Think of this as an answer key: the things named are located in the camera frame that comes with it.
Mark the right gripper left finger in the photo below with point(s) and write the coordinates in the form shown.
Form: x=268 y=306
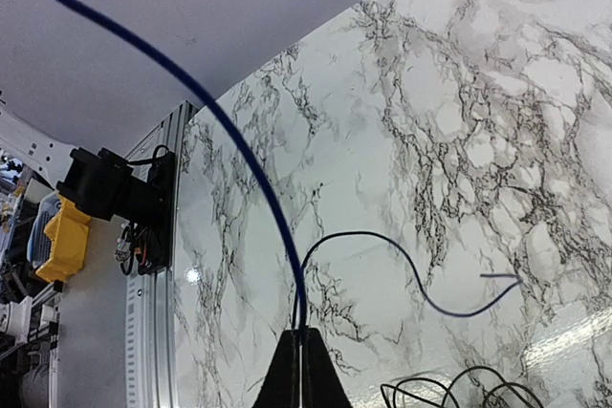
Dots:
x=281 y=385

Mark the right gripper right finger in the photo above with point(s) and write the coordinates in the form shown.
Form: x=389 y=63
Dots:
x=321 y=384

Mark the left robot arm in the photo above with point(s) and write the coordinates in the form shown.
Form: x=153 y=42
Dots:
x=48 y=157

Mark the yellow plastic bin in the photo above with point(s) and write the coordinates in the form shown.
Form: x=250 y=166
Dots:
x=68 y=231

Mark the background clutter shelf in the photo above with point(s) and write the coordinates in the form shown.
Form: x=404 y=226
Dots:
x=25 y=372

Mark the front aluminium rail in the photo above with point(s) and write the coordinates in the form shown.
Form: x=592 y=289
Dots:
x=150 y=360

